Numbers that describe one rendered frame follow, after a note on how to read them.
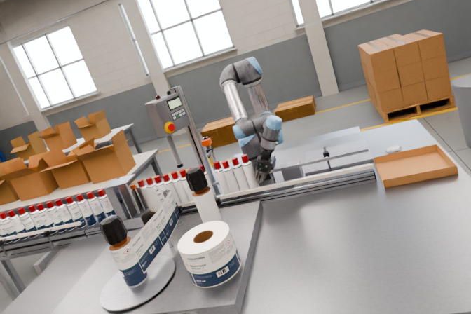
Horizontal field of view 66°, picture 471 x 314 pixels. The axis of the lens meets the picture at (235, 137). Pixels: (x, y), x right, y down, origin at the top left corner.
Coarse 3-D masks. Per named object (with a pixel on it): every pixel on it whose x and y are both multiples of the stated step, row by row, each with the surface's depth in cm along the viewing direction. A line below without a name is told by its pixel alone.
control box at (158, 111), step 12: (168, 96) 189; (180, 96) 193; (156, 108) 184; (168, 108) 188; (180, 108) 193; (156, 120) 188; (168, 120) 188; (180, 120) 193; (156, 132) 194; (168, 132) 188
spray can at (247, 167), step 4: (244, 156) 184; (244, 160) 185; (248, 160) 186; (244, 164) 185; (248, 164) 184; (244, 168) 186; (248, 168) 185; (252, 168) 186; (248, 172) 186; (252, 172) 186; (248, 176) 186; (252, 176) 186; (248, 180) 187; (252, 180) 187; (256, 180) 188; (248, 184) 190; (252, 184) 187; (256, 184) 188; (252, 188) 188; (256, 192) 189
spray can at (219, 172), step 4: (216, 164) 188; (216, 168) 189; (220, 168) 190; (216, 172) 189; (220, 172) 189; (216, 176) 191; (220, 176) 189; (220, 180) 190; (224, 180) 190; (220, 184) 191; (224, 184) 191; (224, 188) 191; (228, 188) 192; (224, 192) 192; (228, 192) 192
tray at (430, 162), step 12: (384, 156) 184; (396, 156) 183; (408, 156) 182; (420, 156) 179; (432, 156) 175; (444, 156) 168; (384, 168) 179; (396, 168) 175; (408, 168) 172; (420, 168) 168; (432, 168) 165; (444, 168) 155; (456, 168) 154; (384, 180) 162; (396, 180) 161; (408, 180) 160; (420, 180) 159
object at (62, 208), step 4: (56, 200) 216; (60, 200) 217; (56, 204) 216; (60, 204) 217; (64, 204) 219; (60, 208) 216; (64, 208) 217; (60, 212) 216; (64, 212) 217; (68, 212) 219; (60, 216) 218; (64, 216) 217; (68, 216) 219; (64, 220) 218; (68, 220) 219; (72, 220) 221; (68, 228) 220; (72, 228) 220
